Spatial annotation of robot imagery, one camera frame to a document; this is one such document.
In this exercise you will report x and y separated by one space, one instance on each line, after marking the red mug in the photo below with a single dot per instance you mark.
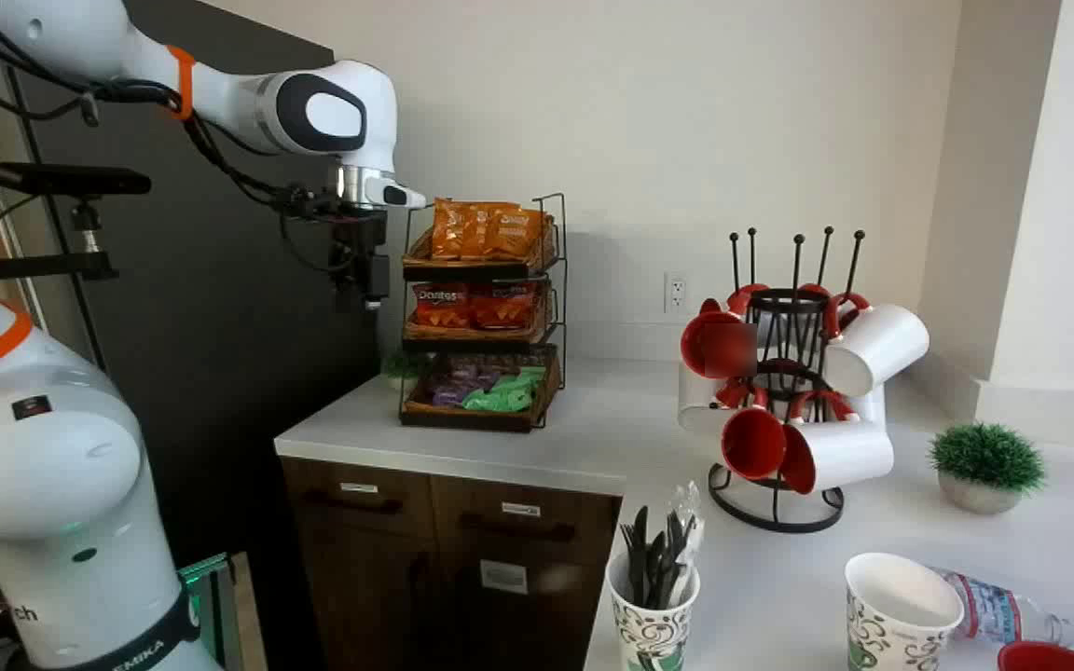
756 445
712 339

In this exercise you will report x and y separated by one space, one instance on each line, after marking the patterned paper cup with cutlery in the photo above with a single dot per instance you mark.
655 640

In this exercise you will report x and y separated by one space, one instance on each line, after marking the small potted green plant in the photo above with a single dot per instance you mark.
985 469

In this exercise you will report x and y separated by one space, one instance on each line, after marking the black plastic cutlery bundle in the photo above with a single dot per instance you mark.
657 560

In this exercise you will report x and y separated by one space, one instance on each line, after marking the plastic water bottle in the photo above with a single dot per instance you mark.
999 618

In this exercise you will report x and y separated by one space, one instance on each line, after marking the wall power outlet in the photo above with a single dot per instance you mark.
675 293

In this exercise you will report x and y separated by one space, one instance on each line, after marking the red mug lower left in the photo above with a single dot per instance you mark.
756 445

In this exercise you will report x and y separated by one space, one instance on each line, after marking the three-tier wooden snack rack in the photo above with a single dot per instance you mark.
537 344

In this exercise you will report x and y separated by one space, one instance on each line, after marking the white mug upper right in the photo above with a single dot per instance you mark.
872 347

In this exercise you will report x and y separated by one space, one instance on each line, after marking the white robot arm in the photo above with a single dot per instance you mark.
82 555

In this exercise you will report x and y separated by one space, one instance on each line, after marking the white mug lower right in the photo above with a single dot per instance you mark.
838 451

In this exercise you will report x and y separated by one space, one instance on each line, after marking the green and purple snack packets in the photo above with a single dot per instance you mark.
486 384

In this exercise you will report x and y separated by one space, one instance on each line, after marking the small green plant behind rack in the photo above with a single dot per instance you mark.
401 368

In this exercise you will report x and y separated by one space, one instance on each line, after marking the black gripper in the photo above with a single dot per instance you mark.
358 263

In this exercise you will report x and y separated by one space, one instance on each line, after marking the orange chip bags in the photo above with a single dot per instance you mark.
486 227

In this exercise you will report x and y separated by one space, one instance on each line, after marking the empty patterned paper cup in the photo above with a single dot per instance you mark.
901 614

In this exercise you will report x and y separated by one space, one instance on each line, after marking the dark wooden cabinet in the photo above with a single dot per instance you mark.
415 573

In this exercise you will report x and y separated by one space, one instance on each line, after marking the black metal mug tree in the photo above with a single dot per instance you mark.
784 375

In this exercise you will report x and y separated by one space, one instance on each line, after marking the white mug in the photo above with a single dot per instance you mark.
872 347
838 451

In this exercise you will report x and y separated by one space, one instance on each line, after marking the red snack packets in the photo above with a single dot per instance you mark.
482 307

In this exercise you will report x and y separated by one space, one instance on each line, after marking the red mug upper left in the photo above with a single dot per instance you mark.
712 339

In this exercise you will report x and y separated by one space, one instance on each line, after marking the red bowl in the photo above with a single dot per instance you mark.
1033 659

